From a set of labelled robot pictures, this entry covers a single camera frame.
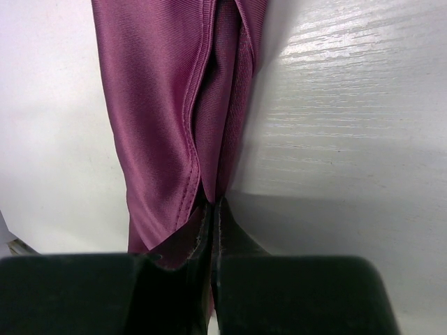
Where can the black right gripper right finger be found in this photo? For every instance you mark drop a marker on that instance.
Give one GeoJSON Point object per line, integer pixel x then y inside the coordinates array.
{"type": "Point", "coordinates": [258, 293]}

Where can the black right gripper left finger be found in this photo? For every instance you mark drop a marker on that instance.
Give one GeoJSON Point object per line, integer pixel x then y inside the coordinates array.
{"type": "Point", "coordinates": [165, 291]}

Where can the purple cloth napkin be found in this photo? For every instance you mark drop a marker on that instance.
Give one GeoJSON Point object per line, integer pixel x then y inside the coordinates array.
{"type": "Point", "coordinates": [177, 77]}

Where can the aluminium front rail frame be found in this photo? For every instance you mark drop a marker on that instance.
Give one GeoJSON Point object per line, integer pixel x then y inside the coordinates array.
{"type": "Point", "coordinates": [16, 247]}

